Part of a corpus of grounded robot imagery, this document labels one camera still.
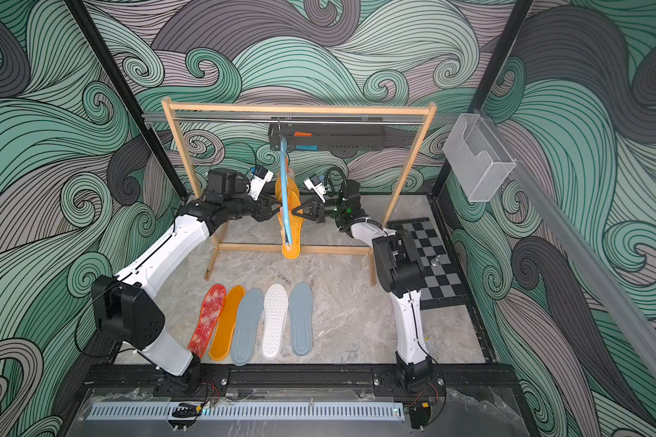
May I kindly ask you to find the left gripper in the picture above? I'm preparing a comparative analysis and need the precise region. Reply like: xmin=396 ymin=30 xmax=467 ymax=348
xmin=223 ymin=192 xmax=284 ymax=224

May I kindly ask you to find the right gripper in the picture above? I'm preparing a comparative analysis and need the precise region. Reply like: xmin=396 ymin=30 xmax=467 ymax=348
xmin=298 ymin=196 xmax=352 ymax=224

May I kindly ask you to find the orange insole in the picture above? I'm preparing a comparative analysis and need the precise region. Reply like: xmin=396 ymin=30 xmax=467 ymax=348
xmin=209 ymin=285 xmax=246 ymax=362
xmin=278 ymin=170 xmax=304 ymax=260

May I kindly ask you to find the blue clip hanger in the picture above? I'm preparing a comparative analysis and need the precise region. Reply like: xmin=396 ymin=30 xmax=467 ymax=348
xmin=280 ymin=135 xmax=293 ymax=248

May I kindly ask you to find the grey blue insole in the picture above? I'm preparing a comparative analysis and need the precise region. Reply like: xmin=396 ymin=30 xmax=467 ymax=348
xmin=231 ymin=288 xmax=264 ymax=366
xmin=289 ymin=282 xmax=315 ymax=356

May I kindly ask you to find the white insole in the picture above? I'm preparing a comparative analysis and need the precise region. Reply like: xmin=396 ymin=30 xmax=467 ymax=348
xmin=262 ymin=284 xmax=289 ymax=360

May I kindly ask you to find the red patterned insole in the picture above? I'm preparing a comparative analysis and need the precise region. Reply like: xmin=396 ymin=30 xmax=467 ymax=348
xmin=188 ymin=284 xmax=227 ymax=358

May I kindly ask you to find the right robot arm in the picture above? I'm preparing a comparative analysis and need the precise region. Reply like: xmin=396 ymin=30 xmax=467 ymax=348
xmin=292 ymin=168 xmax=435 ymax=393

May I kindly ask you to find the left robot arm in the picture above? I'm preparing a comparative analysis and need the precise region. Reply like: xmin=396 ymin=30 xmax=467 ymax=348
xmin=91 ymin=166 xmax=280 ymax=377

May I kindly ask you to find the wooden clothes rack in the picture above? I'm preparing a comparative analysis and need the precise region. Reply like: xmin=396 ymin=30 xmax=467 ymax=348
xmin=161 ymin=97 xmax=437 ymax=286

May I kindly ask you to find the black white chessboard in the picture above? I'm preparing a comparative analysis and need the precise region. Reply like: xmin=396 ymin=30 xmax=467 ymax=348
xmin=388 ymin=218 xmax=468 ymax=310

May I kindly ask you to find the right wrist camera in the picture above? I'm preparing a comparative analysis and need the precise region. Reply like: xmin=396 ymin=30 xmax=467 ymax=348
xmin=304 ymin=176 xmax=329 ymax=204

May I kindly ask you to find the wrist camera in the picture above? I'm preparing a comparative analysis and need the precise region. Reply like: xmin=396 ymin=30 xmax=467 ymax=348
xmin=304 ymin=176 xmax=329 ymax=204
xmin=249 ymin=166 xmax=274 ymax=200

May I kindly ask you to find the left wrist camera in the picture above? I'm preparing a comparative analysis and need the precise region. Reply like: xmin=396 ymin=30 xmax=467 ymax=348
xmin=249 ymin=166 xmax=274 ymax=200

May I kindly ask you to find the black wall tool holder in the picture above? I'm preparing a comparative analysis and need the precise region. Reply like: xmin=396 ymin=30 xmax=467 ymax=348
xmin=268 ymin=123 xmax=386 ymax=152

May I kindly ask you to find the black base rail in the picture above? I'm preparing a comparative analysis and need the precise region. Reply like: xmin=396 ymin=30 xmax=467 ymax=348
xmin=84 ymin=363 xmax=519 ymax=398

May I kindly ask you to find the clear acrylic wall box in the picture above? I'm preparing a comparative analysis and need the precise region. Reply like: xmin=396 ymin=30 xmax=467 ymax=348
xmin=443 ymin=113 xmax=516 ymax=203

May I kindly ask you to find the white slotted cable duct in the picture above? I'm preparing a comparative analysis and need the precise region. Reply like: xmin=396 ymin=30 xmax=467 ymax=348
xmin=85 ymin=402 xmax=406 ymax=422

